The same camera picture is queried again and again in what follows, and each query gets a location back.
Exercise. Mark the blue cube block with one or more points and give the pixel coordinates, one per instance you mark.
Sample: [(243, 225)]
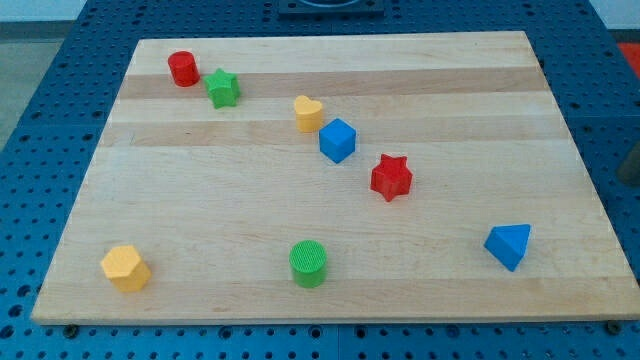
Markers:
[(337, 140)]

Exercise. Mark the green star block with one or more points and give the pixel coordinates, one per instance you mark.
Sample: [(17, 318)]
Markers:
[(222, 88)]

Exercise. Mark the green cylinder block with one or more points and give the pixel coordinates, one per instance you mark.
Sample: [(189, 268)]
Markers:
[(308, 262)]

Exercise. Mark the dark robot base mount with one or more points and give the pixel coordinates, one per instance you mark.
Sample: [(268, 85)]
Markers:
[(330, 7)]

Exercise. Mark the wooden board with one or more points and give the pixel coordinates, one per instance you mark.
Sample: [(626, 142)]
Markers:
[(214, 199)]

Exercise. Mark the red star block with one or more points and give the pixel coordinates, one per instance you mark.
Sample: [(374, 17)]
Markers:
[(391, 177)]

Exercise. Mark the yellow heart block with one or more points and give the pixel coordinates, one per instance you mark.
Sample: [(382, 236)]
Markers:
[(309, 114)]

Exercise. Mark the blue triangle block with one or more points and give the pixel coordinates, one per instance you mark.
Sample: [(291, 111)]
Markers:
[(508, 244)]

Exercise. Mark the red cylinder block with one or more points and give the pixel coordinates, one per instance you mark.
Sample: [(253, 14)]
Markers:
[(183, 68)]

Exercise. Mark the yellow hexagon block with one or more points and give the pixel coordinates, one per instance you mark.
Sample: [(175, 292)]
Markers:
[(124, 267)]

